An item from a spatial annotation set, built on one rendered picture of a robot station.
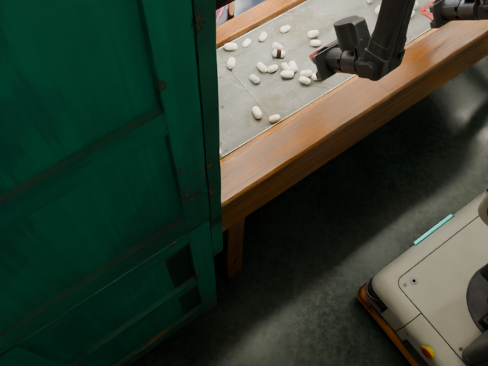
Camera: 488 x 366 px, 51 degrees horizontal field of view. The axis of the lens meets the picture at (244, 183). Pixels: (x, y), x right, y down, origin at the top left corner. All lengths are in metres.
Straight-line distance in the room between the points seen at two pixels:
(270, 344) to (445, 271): 0.65
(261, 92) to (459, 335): 0.96
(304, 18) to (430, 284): 0.93
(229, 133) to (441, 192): 1.16
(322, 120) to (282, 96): 0.14
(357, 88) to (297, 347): 0.95
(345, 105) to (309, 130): 0.13
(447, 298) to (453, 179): 0.68
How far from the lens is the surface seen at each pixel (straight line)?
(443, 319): 1.76
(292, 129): 1.33
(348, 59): 1.20
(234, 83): 1.43
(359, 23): 1.16
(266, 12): 1.58
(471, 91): 2.60
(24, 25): 0.53
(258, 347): 1.90
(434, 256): 1.81
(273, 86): 1.43
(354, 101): 1.41
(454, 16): 1.50
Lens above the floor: 1.88
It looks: 63 degrees down
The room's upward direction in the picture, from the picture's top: 3 degrees clockwise
